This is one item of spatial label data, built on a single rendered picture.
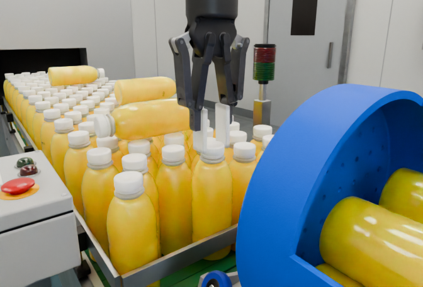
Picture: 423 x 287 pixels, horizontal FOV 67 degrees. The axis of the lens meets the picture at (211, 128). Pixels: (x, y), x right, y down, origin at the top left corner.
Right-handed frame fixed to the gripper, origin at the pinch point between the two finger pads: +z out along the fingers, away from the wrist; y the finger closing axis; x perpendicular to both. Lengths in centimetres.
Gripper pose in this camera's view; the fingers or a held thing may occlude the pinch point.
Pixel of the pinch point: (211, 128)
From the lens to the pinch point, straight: 50.8
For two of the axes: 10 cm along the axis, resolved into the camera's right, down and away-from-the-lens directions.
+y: 8.1, -1.6, 5.7
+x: -5.9, -2.3, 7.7
